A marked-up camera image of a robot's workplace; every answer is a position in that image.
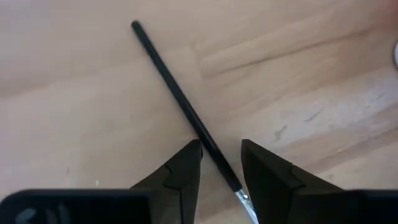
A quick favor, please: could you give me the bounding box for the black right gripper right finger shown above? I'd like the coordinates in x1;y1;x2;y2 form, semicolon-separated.
241;139;343;224

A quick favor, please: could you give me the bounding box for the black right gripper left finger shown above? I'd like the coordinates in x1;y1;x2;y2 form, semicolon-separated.
129;139;204;224

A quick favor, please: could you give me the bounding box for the black paintbrush silver ferrule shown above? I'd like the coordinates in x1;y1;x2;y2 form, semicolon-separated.
130;19;259;224

